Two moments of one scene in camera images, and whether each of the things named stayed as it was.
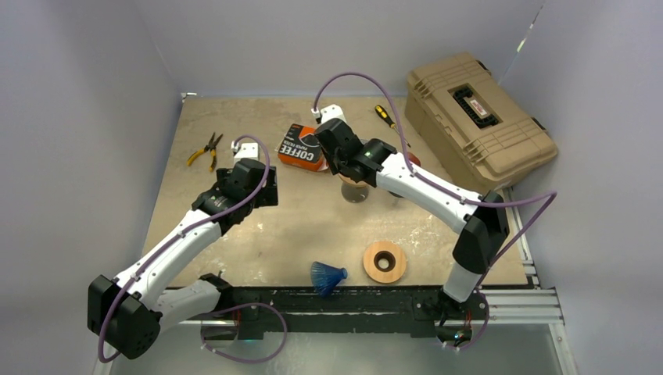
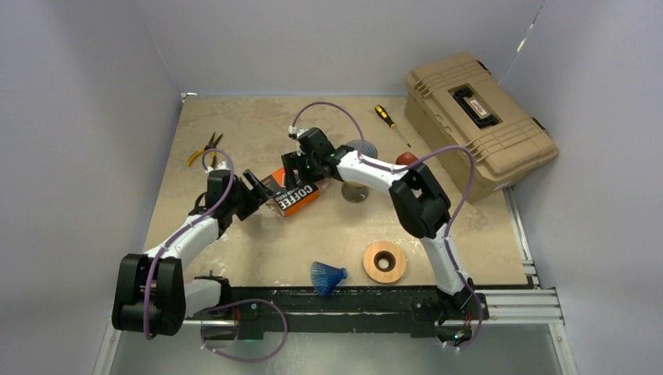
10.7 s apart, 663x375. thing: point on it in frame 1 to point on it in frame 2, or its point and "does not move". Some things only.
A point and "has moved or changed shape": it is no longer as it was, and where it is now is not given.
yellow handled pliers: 210,145 does not move
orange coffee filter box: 301,148 has moved or changed shape
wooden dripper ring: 385,262 does not move
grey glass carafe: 353,194 does not move
